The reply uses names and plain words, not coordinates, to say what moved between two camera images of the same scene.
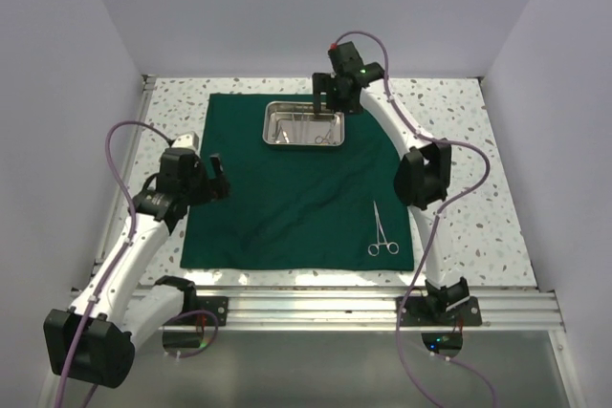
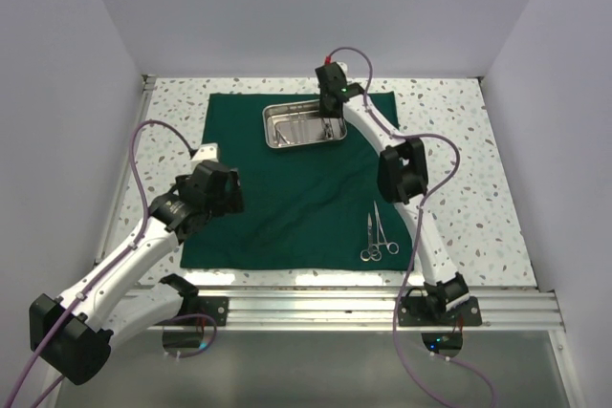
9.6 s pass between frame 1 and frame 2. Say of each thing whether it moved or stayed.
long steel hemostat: stayed
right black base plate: stayed
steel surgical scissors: moved
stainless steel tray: stayed
